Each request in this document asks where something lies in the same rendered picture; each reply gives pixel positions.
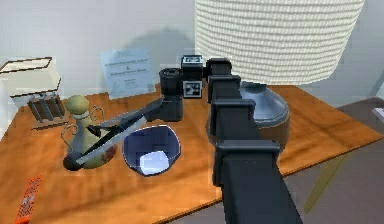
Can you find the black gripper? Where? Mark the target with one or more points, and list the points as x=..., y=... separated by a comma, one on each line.
x=170, y=106

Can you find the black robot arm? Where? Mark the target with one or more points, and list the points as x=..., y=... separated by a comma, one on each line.
x=246, y=180

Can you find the blue bowl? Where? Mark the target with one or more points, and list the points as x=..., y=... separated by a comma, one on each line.
x=151, y=146

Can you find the beige green stoppered vase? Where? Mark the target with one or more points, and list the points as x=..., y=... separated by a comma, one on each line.
x=77, y=105

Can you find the pale blue framed certificate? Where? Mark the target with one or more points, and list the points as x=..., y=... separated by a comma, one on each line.
x=128, y=71

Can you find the white box on slatted stand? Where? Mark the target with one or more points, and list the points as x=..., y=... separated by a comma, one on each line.
x=30, y=78

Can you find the orange remote control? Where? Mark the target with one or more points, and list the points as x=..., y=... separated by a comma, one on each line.
x=28, y=200

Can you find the white shade grey base lamp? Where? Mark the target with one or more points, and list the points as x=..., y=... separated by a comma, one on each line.
x=276, y=40

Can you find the brown wooden table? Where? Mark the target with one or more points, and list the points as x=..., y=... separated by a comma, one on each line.
x=316, y=126

